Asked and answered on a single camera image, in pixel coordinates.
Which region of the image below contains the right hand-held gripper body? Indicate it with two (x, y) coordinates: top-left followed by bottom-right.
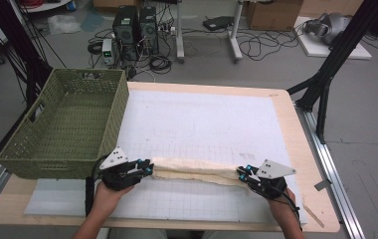
(248, 158), (297, 201)

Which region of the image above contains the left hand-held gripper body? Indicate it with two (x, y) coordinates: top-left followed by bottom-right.
(98, 146), (146, 192)

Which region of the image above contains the cream printed cloth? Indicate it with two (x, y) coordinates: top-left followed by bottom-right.
(150, 156), (252, 189)

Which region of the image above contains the green woven basket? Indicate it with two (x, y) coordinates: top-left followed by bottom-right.
(0, 68), (130, 180)

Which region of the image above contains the person's right hand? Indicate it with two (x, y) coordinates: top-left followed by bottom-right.
(267, 187), (298, 218)

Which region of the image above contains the person's left hand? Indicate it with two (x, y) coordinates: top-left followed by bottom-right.
(92, 181), (135, 216)

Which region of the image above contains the grey tape piece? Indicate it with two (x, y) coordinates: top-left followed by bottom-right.
(313, 179), (333, 192)

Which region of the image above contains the thin wooden strip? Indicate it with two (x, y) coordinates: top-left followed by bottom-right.
(303, 204), (326, 229)

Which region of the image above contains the white grid mat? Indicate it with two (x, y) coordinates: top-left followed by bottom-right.
(111, 89), (309, 225)

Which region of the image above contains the small white power supply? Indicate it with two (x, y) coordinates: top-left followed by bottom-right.
(100, 38), (116, 67)

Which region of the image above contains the black computer tower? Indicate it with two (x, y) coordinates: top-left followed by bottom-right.
(139, 5), (160, 56)
(111, 5), (141, 62)

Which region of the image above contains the white desk leg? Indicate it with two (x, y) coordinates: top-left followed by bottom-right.
(228, 0), (245, 64)
(175, 0), (186, 64)

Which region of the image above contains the white floor board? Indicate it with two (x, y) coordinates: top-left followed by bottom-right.
(293, 16), (373, 61)

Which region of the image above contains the teal sheet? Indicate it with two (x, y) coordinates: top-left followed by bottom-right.
(80, 11), (106, 34)

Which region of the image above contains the black flat device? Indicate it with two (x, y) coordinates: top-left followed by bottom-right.
(202, 15), (235, 32)

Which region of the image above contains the brown cardboard box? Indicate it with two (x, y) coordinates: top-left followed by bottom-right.
(245, 0), (304, 32)

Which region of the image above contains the clear plastic bag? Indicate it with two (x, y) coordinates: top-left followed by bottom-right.
(47, 14), (83, 36)

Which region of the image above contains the grey robot head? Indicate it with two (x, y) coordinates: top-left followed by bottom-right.
(303, 12), (352, 47)

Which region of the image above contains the coiled black cable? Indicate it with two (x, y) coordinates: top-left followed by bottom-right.
(148, 54), (173, 75)

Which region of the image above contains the tangle of black floor cables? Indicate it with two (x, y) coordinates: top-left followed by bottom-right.
(236, 20), (307, 62)

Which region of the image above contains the black metal stand with cables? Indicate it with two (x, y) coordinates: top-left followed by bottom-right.
(0, 0), (54, 187)

